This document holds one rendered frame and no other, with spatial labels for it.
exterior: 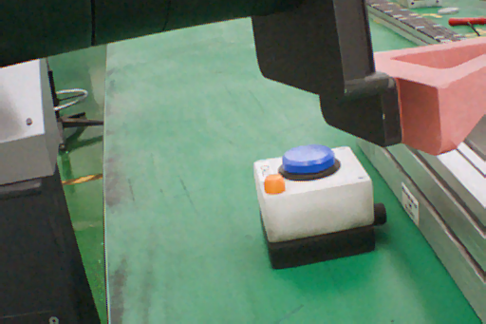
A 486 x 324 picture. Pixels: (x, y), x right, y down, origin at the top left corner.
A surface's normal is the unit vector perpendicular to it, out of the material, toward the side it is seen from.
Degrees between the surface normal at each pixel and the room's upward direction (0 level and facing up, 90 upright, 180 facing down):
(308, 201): 90
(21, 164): 90
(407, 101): 89
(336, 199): 90
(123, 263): 0
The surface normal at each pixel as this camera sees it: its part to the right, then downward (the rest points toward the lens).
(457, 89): 0.63, 0.10
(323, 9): -0.94, 0.20
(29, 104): 0.04, -0.47
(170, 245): -0.14, -0.94
